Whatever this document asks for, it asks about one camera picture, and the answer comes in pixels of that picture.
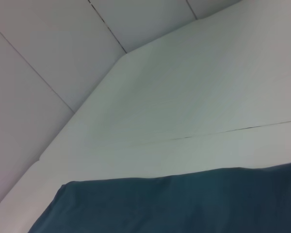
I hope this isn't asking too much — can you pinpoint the blue teal shirt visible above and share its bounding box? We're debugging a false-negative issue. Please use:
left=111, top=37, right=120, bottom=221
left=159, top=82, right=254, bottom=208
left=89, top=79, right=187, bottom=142
left=28, top=160, right=291, bottom=233

